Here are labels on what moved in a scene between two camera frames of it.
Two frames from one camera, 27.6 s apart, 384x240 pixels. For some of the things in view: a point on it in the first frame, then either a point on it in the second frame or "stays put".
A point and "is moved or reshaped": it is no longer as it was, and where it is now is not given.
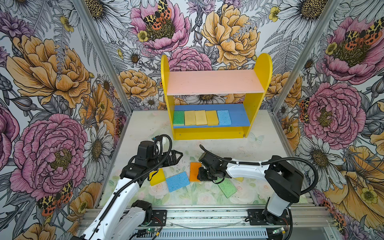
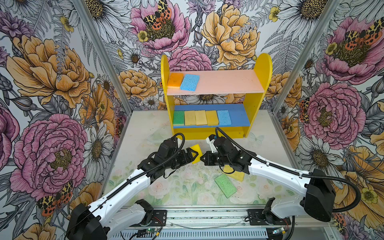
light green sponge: x=227 y=186 stays put
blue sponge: x=177 y=181 -> x=190 y=82
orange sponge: x=194 y=168 -> x=175 y=80
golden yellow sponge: x=212 y=117 stays put
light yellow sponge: x=200 y=116 stays put
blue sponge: x=224 y=117 stays put
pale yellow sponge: x=190 y=119 stays put
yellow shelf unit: x=253 y=83 stays put
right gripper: x=201 y=176 -> x=208 y=154
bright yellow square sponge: x=157 y=178 is moved or reshaped
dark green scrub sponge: x=178 y=119 stays put
